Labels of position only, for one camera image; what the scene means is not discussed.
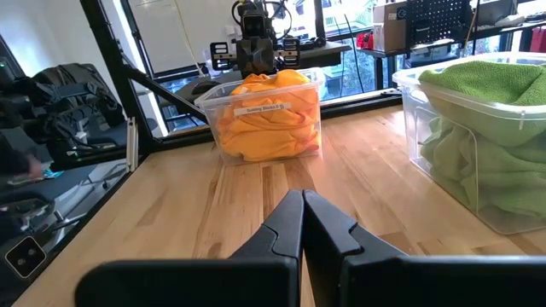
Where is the black backpack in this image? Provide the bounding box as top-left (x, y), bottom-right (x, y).
top-left (32, 62), bottom-right (125, 150)

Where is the black aluminium table frame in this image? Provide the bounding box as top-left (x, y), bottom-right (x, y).
top-left (78, 0), bottom-right (404, 171)

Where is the large green microfiber towel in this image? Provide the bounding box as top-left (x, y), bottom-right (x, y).
top-left (420, 114), bottom-right (546, 171)

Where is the person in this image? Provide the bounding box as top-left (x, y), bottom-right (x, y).
top-left (0, 131), bottom-right (44, 180)

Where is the black pegboard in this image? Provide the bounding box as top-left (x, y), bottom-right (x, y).
top-left (404, 0), bottom-right (473, 49)

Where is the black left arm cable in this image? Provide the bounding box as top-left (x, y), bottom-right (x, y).
top-left (231, 0), bottom-right (293, 42)

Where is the orange microfiber towel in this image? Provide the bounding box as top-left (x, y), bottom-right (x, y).
top-left (217, 91), bottom-right (321, 129)
top-left (217, 119), bottom-right (322, 163)
top-left (229, 68), bottom-right (315, 103)

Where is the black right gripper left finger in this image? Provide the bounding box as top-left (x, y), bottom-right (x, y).
top-left (74, 189), bottom-right (305, 307)

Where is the small red container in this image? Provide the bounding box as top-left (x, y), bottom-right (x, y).
top-left (356, 30), bottom-right (375, 51)

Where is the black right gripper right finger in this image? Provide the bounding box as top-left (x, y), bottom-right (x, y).
top-left (302, 189), bottom-right (546, 307)

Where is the thin yellow cable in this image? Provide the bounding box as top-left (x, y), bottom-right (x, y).
top-left (173, 0), bottom-right (206, 78)

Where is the brown cardboard box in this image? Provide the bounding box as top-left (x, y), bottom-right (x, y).
top-left (372, 1), bottom-right (410, 53)

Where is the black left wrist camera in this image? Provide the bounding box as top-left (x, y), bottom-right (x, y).
top-left (236, 0), bottom-right (270, 40)

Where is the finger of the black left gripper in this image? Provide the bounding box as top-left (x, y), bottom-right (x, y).
top-left (235, 40), bottom-right (257, 80)
top-left (255, 40), bottom-right (276, 80)

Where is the black square device white border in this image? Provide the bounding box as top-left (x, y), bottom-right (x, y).
top-left (3, 235), bottom-right (48, 279)

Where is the silver aluminium bracket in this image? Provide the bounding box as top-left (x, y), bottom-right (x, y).
top-left (125, 116), bottom-right (141, 172)

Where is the clear plastic bin white label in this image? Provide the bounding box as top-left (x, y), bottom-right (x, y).
top-left (194, 67), bottom-right (326, 166)

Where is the person's hand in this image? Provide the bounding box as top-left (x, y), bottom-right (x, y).
top-left (26, 153), bottom-right (44, 178)

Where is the black shelf table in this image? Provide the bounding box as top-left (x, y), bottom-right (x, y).
top-left (366, 19), bottom-right (546, 90)

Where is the red box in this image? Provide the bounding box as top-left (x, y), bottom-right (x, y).
top-left (528, 25), bottom-right (546, 55)

